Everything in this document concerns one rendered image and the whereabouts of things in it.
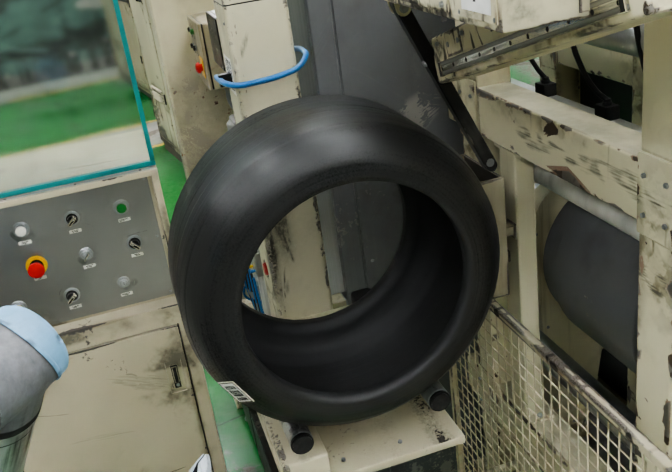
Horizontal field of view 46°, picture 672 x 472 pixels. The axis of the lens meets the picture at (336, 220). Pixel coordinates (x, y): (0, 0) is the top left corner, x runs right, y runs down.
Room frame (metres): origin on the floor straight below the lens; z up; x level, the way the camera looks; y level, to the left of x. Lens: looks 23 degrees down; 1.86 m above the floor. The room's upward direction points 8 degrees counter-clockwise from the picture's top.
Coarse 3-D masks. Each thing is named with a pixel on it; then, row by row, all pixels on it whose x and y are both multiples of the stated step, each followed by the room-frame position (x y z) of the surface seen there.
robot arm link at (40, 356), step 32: (0, 320) 0.86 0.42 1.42; (32, 320) 0.87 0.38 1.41; (0, 352) 0.82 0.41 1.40; (32, 352) 0.84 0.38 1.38; (64, 352) 0.87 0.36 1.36; (0, 384) 0.79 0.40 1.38; (32, 384) 0.82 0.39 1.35; (0, 416) 0.78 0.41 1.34; (32, 416) 0.85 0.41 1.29; (0, 448) 0.84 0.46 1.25
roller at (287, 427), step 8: (288, 424) 1.25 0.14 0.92; (296, 424) 1.24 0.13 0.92; (288, 432) 1.23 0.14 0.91; (296, 432) 1.22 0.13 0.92; (304, 432) 1.22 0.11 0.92; (288, 440) 1.22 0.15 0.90; (296, 440) 1.20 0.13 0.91; (304, 440) 1.21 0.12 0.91; (312, 440) 1.21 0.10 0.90; (296, 448) 1.20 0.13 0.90; (304, 448) 1.21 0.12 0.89
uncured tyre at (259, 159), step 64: (256, 128) 1.35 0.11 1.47; (320, 128) 1.26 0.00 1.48; (384, 128) 1.28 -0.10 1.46; (192, 192) 1.32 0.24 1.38; (256, 192) 1.20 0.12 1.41; (320, 192) 1.20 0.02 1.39; (448, 192) 1.26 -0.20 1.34; (192, 256) 1.19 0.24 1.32; (448, 256) 1.50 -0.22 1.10; (192, 320) 1.18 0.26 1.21; (256, 320) 1.46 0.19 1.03; (320, 320) 1.51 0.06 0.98; (384, 320) 1.51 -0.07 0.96; (448, 320) 1.39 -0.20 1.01; (256, 384) 1.17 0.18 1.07; (320, 384) 1.37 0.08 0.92; (384, 384) 1.24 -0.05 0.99
